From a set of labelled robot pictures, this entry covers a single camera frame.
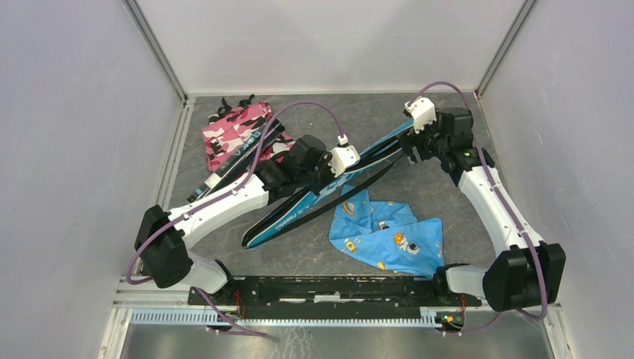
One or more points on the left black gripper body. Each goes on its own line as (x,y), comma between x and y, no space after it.
(315,179)

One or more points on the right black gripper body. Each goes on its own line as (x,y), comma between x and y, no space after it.
(428,141)

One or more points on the blue sport racket bag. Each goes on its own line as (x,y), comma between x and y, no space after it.
(299,208)

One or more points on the black shuttlecock tube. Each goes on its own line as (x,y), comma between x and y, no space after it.
(236,157)

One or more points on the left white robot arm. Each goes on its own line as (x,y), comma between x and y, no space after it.
(165,238)

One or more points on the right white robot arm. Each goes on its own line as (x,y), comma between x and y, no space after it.
(527,271)

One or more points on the pink camouflage shorts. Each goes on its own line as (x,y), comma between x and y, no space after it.
(230,127)

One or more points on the blue astronaut print cloth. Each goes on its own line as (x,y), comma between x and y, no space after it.
(387,235)

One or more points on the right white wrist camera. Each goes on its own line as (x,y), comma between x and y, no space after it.
(422,111)

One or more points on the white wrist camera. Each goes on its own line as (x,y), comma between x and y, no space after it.
(343,156)
(422,111)

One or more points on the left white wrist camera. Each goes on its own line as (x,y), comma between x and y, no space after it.
(343,156)

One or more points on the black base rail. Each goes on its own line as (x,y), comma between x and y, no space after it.
(392,301)

